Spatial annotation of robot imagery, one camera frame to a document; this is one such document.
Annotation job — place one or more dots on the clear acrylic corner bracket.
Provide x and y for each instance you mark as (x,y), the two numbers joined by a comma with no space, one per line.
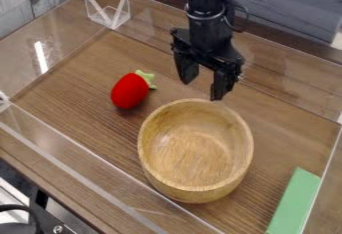
(108,16)

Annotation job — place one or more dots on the red plush strawberry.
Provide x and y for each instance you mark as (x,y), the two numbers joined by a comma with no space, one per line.
(131,89)

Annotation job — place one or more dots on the black metal table bracket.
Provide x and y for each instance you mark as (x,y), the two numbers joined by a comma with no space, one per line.
(50,224)

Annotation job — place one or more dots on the wooden bowl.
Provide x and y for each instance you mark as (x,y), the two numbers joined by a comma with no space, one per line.
(195,148)

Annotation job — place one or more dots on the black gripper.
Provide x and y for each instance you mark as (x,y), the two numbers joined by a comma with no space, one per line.
(190,57)

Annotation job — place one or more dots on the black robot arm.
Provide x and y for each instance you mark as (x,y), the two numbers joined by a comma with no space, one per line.
(205,44)

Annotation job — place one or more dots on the green rectangular block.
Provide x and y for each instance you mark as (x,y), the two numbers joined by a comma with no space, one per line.
(294,205)

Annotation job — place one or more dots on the clear acrylic front panel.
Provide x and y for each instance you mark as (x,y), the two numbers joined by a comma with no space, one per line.
(104,195)

